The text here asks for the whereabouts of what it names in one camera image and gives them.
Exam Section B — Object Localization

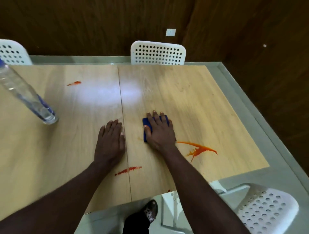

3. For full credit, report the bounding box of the person's left forearm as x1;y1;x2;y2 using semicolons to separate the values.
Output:
0;159;121;234

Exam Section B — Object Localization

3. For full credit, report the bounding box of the clear plastic water bottle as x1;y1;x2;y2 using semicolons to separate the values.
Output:
0;58;59;125

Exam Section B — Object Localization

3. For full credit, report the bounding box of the long red sauce streak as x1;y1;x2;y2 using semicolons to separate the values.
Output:
114;166;142;176

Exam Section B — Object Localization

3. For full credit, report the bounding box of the person's black trouser leg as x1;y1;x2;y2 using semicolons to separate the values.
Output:
122;212;150;234

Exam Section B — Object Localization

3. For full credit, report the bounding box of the person's left hand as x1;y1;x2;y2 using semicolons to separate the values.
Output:
94;119;126;167

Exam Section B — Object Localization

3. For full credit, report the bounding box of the white perforated plastic chair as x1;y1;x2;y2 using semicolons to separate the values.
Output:
210;183;299;234
0;39;33;66
130;41;187;66

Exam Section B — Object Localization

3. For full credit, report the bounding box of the person's right forearm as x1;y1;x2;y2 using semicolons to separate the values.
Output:
162;147;250;234

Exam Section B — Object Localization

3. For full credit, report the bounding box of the patterned slipper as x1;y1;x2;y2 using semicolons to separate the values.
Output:
143;199;159;224

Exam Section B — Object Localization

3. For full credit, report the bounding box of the blue cleaning sponge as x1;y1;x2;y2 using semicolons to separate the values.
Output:
142;115;177;143

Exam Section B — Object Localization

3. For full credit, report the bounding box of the light wooden board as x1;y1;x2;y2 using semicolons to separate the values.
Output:
117;65;270;202
0;65;133;221

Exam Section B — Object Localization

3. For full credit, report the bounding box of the person's right hand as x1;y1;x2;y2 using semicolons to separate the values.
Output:
144;111;178;154

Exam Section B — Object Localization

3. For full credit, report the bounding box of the large orange sauce splatter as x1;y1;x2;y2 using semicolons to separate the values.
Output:
176;141;218;163

